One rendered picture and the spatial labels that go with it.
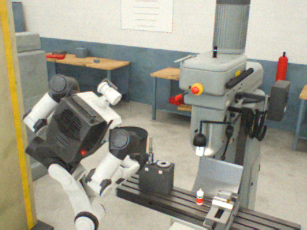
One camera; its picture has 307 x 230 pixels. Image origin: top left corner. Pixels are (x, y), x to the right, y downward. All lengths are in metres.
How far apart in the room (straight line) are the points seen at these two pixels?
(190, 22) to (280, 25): 1.61
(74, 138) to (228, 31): 1.07
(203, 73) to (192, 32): 4.82
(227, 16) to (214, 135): 0.68
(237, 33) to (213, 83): 0.45
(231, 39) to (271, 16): 4.07
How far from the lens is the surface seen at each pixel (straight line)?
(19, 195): 3.38
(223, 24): 2.05
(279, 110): 2.10
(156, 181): 2.33
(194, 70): 1.73
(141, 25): 7.01
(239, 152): 2.44
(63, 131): 1.64
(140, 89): 7.23
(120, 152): 1.63
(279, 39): 6.10
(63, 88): 1.72
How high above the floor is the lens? 2.20
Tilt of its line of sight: 20 degrees down
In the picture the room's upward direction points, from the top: 1 degrees clockwise
